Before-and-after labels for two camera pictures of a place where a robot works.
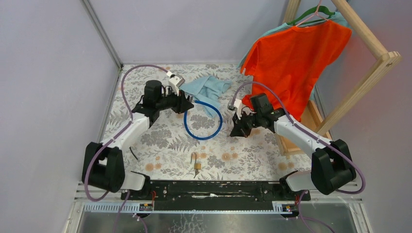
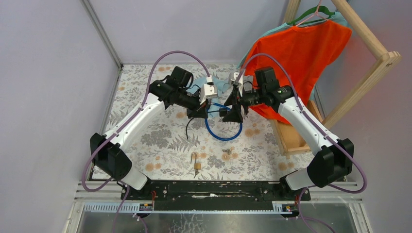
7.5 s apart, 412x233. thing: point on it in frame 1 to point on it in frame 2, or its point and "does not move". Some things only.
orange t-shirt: [285, 65] does not move
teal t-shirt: [337, 18] does not move
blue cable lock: [203, 139] to [207, 127]
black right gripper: [239, 131] to [234, 115]
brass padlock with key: [197, 166] does not move
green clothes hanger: [322, 9] does not move
